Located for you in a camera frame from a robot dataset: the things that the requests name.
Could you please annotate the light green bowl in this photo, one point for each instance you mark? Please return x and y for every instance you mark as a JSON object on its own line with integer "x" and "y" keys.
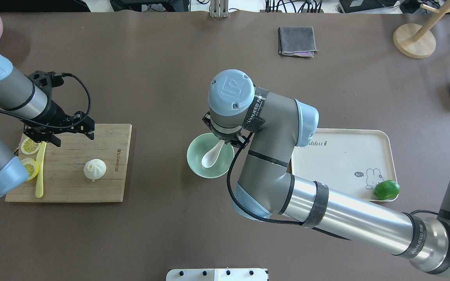
{"x": 199, "y": 147}

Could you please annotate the lemon slice near handle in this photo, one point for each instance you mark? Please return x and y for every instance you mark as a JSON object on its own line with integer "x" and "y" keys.
{"x": 29, "y": 147}

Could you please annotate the stacked lemon slices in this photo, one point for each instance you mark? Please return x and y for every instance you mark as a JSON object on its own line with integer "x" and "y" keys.
{"x": 31, "y": 166}

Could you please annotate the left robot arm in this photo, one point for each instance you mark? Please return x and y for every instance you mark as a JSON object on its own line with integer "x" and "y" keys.
{"x": 28, "y": 98}

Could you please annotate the cream rabbit tray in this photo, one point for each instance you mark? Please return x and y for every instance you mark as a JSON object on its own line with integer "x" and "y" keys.
{"x": 351, "y": 161}

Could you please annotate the green lime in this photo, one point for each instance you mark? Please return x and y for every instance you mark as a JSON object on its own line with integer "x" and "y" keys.
{"x": 388, "y": 189}

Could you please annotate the bamboo cutting board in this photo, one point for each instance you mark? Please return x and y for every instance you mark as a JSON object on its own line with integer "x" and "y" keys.
{"x": 63, "y": 177}

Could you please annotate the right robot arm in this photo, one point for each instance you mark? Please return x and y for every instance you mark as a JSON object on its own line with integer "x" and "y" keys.
{"x": 268, "y": 191}

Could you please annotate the wooden mug tree stand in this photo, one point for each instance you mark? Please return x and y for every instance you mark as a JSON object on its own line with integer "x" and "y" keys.
{"x": 417, "y": 41}

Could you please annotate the white steamed bun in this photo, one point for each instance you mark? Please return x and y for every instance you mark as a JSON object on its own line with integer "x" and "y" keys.
{"x": 95, "y": 169}

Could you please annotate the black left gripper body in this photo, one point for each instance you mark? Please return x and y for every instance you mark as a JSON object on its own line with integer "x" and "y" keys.
{"x": 54, "y": 113}

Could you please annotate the grey folded cloth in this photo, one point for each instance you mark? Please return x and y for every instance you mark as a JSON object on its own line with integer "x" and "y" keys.
{"x": 297, "y": 41}

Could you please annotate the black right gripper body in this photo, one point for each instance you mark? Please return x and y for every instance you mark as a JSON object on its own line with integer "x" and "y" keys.
{"x": 241, "y": 141}

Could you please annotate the aluminium frame post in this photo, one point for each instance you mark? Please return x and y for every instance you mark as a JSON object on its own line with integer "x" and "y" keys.
{"x": 219, "y": 8}

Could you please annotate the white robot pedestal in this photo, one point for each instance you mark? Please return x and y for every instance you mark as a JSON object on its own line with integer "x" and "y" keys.
{"x": 219, "y": 274}

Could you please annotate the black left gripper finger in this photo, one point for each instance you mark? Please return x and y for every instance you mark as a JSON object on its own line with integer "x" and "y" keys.
{"x": 81, "y": 123}

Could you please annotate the white ceramic spoon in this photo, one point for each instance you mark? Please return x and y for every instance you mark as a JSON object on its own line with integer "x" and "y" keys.
{"x": 210, "y": 158}

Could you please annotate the yellow plastic knife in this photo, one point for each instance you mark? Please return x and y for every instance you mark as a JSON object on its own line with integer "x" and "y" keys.
{"x": 39, "y": 189}

